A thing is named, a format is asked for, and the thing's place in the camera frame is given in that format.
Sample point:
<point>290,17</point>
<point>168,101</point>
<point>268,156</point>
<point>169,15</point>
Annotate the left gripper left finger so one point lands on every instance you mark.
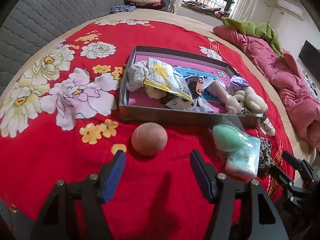
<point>110,175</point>

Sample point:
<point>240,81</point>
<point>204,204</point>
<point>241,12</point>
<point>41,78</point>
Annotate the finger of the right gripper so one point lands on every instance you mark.
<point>282,179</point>
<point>305,170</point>

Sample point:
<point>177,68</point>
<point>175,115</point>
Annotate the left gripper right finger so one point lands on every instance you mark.
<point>205,174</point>

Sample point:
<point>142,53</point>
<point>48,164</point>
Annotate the leopard print scrunchie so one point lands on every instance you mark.
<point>265,159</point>

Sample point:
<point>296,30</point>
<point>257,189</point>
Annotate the green sponge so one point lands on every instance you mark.
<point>229,136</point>

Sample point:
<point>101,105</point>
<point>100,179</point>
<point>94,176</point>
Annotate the peach makeup sponge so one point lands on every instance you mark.
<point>149,139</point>

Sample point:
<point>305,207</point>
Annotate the white plush bear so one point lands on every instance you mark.
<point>254,103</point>

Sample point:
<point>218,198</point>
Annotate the cartoon printed snack packet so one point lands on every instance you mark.
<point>190,92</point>

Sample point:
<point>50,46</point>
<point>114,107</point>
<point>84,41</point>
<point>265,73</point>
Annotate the white floral scrunchie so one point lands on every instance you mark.
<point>135,80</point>

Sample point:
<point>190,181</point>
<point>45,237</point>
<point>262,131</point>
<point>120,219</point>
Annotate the yellow white wipes packet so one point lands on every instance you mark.
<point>165,77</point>

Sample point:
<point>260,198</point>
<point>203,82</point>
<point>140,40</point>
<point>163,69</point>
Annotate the pink plush bunny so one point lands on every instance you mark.
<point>233,103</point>

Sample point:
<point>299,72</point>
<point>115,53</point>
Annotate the pink quilted comforter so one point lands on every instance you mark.
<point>286,78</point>

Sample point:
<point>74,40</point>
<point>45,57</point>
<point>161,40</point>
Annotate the red floral blanket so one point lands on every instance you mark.
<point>61,120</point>

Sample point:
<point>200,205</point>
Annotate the green blanket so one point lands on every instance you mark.
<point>263,31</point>

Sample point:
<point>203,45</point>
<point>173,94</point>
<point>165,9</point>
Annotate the white air conditioner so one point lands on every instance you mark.
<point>290,7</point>

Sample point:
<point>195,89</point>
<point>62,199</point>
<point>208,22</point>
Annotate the blue patterned cloth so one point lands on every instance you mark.
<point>122,8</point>

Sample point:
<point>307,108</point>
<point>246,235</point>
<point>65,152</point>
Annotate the clothes on window sill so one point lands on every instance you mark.
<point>216,12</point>

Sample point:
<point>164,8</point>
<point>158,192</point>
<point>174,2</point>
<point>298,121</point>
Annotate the white curtain right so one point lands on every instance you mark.
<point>243,10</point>

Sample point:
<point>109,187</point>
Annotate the grey quilted headboard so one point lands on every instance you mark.
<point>28,25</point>

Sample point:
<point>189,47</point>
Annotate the black wall television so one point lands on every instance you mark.
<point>310,57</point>

